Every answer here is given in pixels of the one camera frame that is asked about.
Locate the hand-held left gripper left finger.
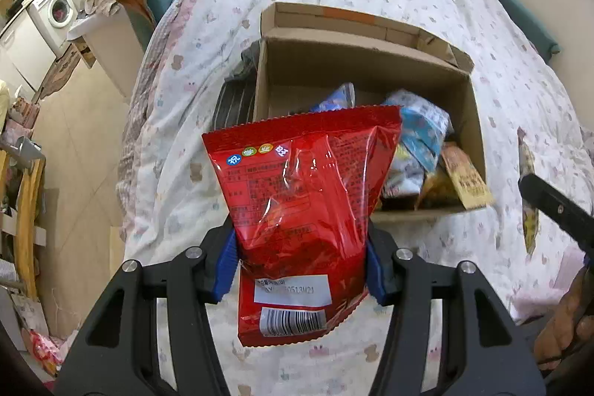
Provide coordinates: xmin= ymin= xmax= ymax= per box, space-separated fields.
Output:
xmin=53 ymin=226 xmax=239 ymax=396

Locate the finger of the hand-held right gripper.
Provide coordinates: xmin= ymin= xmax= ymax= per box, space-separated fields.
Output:
xmin=518 ymin=173 xmax=594 ymax=255

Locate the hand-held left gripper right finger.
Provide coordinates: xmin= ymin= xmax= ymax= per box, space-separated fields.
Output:
xmin=366 ymin=224 xmax=548 ymax=396

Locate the thin yellow snack packet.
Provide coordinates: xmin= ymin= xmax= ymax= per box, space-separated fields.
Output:
xmin=516 ymin=126 xmax=543 ymax=258

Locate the tan orange snack packet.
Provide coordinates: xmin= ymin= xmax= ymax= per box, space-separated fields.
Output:
xmin=440 ymin=141 xmax=495 ymax=210

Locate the large red snack bag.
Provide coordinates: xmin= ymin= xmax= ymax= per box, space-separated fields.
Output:
xmin=202 ymin=105 xmax=404 ymax=348

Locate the white printed snack packet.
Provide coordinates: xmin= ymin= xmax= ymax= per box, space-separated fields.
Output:
xmin=381 ymin=143 xmax=439 ymax=199

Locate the light blue cartoon snack packet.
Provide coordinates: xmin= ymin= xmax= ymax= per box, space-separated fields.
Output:
xmin=383 ymin=89 xmax=454 ymax=169

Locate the small blue snack packet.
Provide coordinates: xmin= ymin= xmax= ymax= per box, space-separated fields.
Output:
xmin=310 ymin=83 xmax=357 ymax=114

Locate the brown cardboard box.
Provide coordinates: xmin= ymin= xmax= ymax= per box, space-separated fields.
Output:
xmin=253 ymin=1 xmax=493 ymax=223

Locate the person's right hand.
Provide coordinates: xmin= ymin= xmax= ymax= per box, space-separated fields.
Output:
xmin=533 ymin=257 xmax=594 ymax=373

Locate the grey striped cloth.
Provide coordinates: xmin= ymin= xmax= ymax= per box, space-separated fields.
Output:
xmin=213 ymin=43 xmax=261 ymax=132

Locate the teal bed sheet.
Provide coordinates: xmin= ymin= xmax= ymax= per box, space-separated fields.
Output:
xmin=448 ymin=0 xmax=562 ymax=56

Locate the pink patterned bag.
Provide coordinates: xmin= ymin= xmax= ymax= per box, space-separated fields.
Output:
xmin=28 ymin=328 xmax=66 ymax=373

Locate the wooden chair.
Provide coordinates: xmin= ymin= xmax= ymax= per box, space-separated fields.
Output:
xmin=0 ymin=136 xmax=47 ymax=301

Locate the white side table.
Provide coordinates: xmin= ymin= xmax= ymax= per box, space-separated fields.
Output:
xmin=67 ymin=6 xmax=149 ymax=100

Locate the patterned floor rug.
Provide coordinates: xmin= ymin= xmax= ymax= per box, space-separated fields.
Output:
xmin=32 ymin=43 xmax=82 ymax=104

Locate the white kitchen cabinet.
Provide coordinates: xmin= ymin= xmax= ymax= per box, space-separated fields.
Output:
xmin=0 ymin=9 xmax=59 ymax=91

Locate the white washing machine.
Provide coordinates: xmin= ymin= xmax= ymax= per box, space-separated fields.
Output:
xmin=25 ymin=0 xmax=79 ymax=58

